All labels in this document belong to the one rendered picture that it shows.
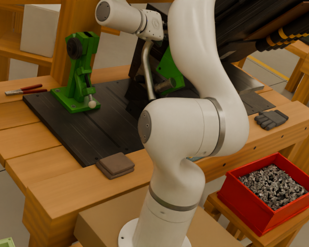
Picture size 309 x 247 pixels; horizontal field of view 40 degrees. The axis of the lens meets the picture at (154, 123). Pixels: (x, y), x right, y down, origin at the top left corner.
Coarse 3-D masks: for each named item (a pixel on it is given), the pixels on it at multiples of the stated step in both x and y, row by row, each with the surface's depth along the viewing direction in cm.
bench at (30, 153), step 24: (96, 72) 186; (120, 72) 192; (0, 96) 151; (264, 96) 213; (0, 120) 140; (24, 120) 143; (0, 144) 130; (24, 144) 133; (48, 144) 136; (24, 168) 124; (48, 168) 127; (72, 168) 130; (24, 192) 120; (240, 240) 249
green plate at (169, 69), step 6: (168, 48) 155; (168, 54) 155; (162, 60) 156; (168, 60) 155; (162, 66) 156; (168, 66) 155; (174, 66) 153; (162, 72) 156; (168, 72) 155; (174, 72) 153; (168, 78) 155
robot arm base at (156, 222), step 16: (144, 208) 96; (160, 208) 91; (128, 224) 108; (144, 224) 96; (160, 224) 93; (176, 224) 93; (128, 240) 103; (144, 240) 98; (160, 240) 95; (176, 240) 96
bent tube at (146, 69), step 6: (150, 42) 156; (144, 48) 158; (150, 48) 158; (144, 54) 158; (144, 60) 158; (144, 66) 158; (144, 72) 157; (150, 72) 157; (144, 78) 158; (150, 78) 156; (150, 84) 156; (150, 90) 155; (150, 96) 155
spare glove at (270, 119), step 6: (258, 114) 189; (264, 114) 186; (270, 114) 188; (276, 114) 189; (282, 114) 191; (258, 120) 181; (264, 120) 182; (270, 120) 183; (276, 120) 184; (282, 120) 186; (264, 126) 179; (270, 126) 179; (276, 126) 184
